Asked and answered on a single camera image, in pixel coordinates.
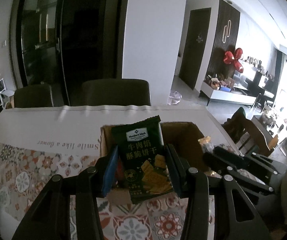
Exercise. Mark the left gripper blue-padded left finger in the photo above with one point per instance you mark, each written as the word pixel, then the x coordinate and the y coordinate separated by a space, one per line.
pixel 110 170

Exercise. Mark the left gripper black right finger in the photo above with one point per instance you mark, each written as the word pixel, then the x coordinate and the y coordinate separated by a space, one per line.
pixel 177 169

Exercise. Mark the black beef cracker packet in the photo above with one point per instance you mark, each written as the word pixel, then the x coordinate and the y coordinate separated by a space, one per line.
pixel 141 151

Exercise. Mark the black and gold snack packet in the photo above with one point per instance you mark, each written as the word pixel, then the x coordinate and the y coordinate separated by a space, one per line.
pixel 206 144

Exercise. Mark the brown cardboard box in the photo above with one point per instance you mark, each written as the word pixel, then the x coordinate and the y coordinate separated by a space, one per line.
pixel 183 136

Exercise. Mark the dark wooden chair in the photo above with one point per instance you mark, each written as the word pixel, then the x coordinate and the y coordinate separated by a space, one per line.
pixel 240 129

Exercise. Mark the white low tv cabinet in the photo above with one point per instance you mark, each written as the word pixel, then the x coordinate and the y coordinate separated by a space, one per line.
pixel 220 95

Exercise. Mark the dark dining chair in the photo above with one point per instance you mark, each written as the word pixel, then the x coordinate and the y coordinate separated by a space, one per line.
pixel 33 96
pixel 116 92

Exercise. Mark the patterned floral table runner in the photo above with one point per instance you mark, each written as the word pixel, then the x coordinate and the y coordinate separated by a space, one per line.
pixel 48 217

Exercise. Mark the red balloon dog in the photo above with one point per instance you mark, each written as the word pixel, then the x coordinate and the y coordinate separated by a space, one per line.
pixel 230 58

